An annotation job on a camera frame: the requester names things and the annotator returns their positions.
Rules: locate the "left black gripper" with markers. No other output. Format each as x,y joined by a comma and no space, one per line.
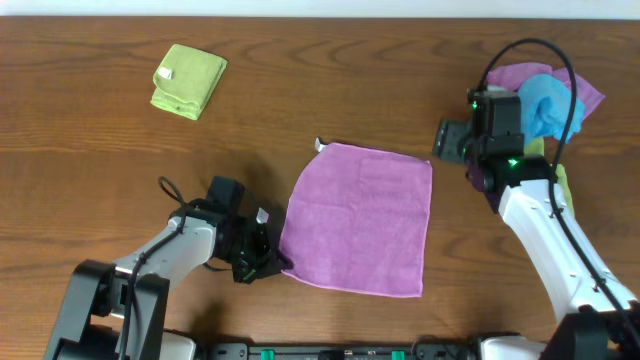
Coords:
259,255

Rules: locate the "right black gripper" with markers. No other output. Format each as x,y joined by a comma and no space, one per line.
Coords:
447,138

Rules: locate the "purple cloth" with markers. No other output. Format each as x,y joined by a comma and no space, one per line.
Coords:
357,221
512,76

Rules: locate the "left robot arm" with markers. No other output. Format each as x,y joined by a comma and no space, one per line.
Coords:
117,310

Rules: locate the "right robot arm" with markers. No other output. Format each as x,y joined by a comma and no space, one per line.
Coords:
597,316

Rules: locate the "crumpled green cloth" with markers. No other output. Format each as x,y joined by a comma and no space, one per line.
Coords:
536,147

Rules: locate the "purple cloth under blue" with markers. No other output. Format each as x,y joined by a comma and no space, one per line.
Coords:
512,76

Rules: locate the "folded green cloth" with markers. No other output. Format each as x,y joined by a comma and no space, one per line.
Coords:
185,80

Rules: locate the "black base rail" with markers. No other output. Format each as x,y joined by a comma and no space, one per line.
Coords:
350,351

